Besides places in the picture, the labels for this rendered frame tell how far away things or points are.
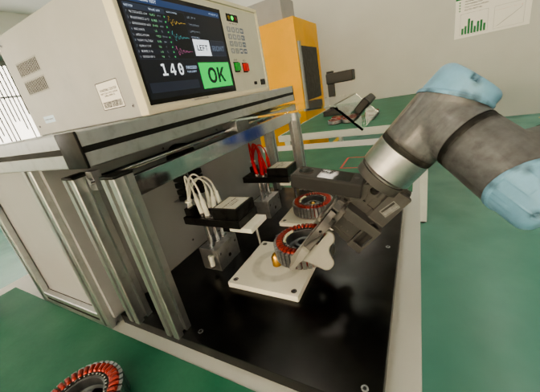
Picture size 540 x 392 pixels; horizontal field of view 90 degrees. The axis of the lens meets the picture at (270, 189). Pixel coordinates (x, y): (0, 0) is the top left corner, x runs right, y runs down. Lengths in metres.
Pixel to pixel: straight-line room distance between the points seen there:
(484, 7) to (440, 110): 5.45
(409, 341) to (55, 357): 0.60
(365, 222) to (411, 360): 0.19
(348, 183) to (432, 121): 0.13
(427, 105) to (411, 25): 5.38
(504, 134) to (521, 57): 5.53
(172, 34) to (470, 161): 0.49
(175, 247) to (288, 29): 3.79
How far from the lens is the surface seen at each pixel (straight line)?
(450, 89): 0.37
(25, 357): 0.73
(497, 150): 0.34
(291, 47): 4.18
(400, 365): 0.46
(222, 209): 0.53
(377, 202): 0.43
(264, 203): 0.77
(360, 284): 0.53
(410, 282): 0.58
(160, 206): 0.65
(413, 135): 0.37
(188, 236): 0.71
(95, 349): 0.64
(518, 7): 5.87
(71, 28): 0.61
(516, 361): 1.52
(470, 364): 1.46
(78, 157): 0.40
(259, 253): 0.62
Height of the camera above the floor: 1.12
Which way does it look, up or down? 20 degrees down
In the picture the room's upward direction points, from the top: 11 degrees counter-clockwise
